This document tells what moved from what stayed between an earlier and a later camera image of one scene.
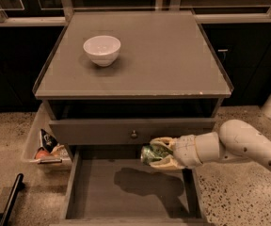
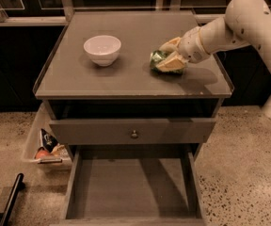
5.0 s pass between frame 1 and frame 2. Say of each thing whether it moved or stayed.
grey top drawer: stayed
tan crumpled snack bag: stayed
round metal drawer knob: stayed
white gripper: moved
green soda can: moved
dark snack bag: stayed
